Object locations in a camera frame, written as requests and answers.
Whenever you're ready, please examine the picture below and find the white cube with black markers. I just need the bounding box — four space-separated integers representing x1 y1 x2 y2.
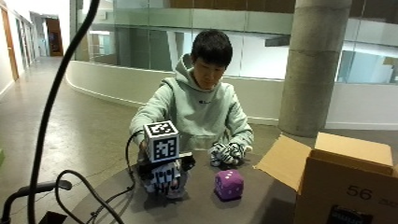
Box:
142 119 181 163

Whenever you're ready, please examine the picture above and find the thick black cable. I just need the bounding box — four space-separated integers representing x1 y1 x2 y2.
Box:
27 0 102 224

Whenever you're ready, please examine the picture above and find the looped black cable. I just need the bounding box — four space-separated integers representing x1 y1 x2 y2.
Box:
53 169 126 224

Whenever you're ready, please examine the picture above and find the glass railing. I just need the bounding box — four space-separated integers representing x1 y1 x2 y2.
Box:
69 0 398 86

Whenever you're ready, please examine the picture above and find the open cardboard box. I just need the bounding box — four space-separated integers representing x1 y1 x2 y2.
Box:
253 132 398 224

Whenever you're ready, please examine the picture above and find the concrete pillar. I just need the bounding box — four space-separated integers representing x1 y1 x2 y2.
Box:
277 0 353 138

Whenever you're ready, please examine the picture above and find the purple plush die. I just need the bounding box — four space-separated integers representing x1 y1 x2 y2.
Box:
213 169 245 203

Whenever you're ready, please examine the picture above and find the thin black glove cable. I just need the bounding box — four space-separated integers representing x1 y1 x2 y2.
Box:
85 130 145 224

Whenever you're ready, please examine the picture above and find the wooden door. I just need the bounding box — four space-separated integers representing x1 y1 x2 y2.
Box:
0 6 21 82

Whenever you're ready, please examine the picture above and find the black stand handle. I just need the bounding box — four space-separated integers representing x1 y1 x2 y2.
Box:
0 179 74 224

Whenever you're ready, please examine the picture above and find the zebra striped soft toy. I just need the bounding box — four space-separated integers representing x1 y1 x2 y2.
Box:
208 142 246 167

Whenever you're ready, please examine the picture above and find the grey soft toy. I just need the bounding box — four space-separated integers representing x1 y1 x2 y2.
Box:
142 178 189 200

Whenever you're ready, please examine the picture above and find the the person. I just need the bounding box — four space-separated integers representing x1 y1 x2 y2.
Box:
128 29 255 157

